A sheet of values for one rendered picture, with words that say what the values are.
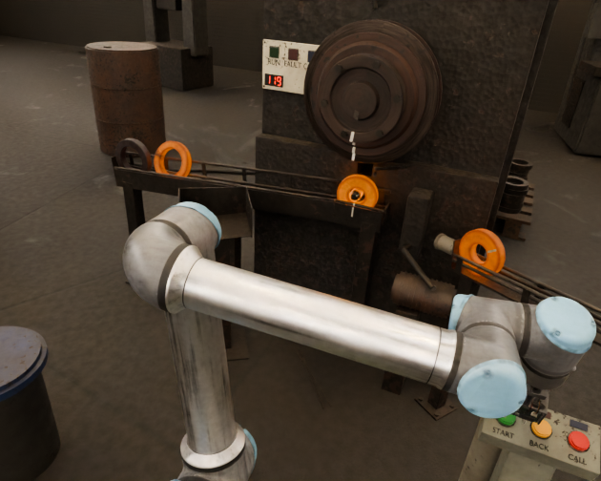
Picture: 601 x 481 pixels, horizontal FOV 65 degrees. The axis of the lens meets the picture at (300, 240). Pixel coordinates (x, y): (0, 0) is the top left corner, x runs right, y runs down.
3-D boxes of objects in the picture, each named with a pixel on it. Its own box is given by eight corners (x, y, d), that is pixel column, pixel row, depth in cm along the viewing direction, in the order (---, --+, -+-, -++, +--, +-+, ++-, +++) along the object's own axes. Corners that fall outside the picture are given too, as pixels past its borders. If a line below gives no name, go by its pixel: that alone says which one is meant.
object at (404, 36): (461, 35, 146) (418, 174, 171) (322, 6, 159) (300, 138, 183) (459, 37, 141) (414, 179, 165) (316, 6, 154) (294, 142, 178)
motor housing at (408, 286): (381, 368, 203) (401, 263, 177) (431, 386, 196) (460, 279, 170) (372, 388, 193) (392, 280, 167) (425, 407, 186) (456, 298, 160)
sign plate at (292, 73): (264, 87, 190) (265, 38, 181) (323, 95, 181) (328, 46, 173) (261, 88, 188) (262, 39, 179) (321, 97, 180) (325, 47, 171)
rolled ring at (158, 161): (158, 187, 216) (163, 187, 219) (191, 176, 209) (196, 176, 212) (149, 148, 216) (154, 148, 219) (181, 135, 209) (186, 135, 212)
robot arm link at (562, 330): (530, 287, 78) (597, 297, 76) (512, 328, 87) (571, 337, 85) (535, 336, 72) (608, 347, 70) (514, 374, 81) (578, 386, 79)
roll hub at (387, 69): (416, 64, 145) (393, 149, 160) (333, 44, 153) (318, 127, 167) (413, 66, 141) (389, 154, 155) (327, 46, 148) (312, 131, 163)
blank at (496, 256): (473, 277, 160) (466, 280, 158) (460, 234, 161) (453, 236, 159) (511, 271, 146) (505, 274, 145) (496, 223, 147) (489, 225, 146)
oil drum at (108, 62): (131, 135, 469) (119, 37, 426) (179, 145, 450) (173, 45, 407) (84, 150, 421) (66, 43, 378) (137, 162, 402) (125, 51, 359)
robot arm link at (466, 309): (453, 315, 74) (537, 328, 72) (451, 282, 85) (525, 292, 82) (444, 364, 78) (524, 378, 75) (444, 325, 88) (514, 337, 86)
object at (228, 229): (189, 333, 216) (178, 188, 181) (246, 328, 221) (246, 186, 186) (188, 365, 198) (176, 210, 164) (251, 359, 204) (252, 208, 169)
